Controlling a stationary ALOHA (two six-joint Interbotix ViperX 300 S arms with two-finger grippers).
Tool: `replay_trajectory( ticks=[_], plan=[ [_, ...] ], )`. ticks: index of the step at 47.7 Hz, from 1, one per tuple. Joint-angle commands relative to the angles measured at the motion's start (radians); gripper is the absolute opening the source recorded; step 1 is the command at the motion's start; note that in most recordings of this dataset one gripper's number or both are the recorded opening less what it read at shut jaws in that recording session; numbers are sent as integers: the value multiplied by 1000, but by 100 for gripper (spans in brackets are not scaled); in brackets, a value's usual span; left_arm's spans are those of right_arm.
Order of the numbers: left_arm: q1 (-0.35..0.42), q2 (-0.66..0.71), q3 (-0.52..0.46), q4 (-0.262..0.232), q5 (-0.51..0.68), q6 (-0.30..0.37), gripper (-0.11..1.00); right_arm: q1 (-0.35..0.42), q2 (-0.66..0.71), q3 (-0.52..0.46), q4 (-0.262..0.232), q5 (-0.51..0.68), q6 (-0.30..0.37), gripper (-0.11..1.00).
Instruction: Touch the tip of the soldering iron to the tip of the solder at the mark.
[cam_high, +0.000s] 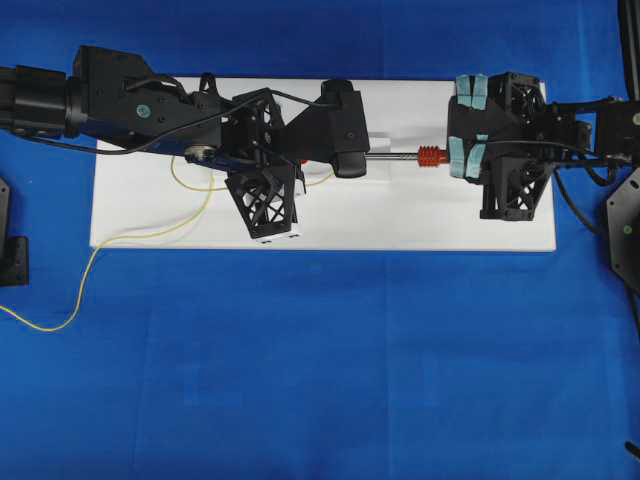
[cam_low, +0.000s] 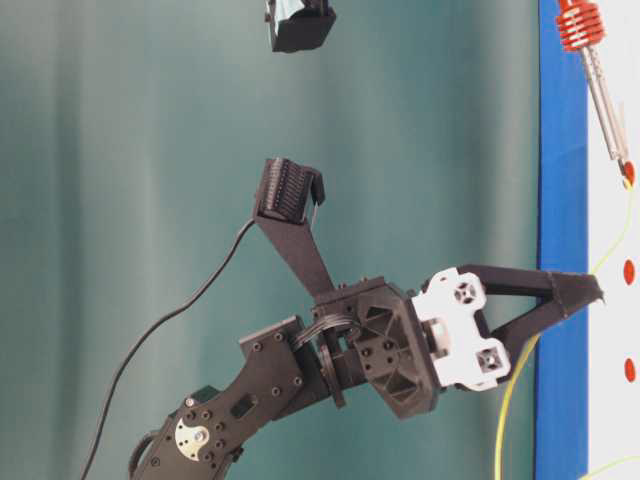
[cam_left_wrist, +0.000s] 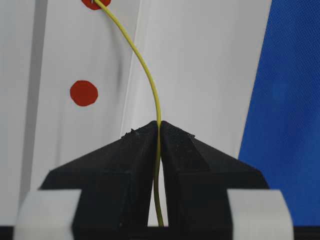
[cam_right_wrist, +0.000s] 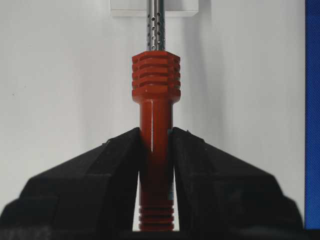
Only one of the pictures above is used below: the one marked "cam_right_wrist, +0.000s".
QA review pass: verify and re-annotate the small raised white block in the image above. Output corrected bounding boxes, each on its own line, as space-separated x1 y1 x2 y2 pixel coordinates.
109 0 199 17

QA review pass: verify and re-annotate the large white foam board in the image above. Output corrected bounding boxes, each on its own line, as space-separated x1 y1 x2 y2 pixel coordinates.
0 0 307 231

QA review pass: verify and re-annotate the blue table cloth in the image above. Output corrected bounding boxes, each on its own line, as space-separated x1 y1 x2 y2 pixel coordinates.
304 0 320 230

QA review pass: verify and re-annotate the red handled soldering iron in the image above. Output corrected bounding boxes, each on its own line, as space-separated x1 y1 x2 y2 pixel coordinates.
132 0 181 232

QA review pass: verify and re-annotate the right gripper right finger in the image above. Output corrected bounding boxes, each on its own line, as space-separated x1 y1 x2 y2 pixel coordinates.
170 127 305 240

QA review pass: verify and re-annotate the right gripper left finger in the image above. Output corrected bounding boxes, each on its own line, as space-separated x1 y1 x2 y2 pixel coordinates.
0 128 143 240

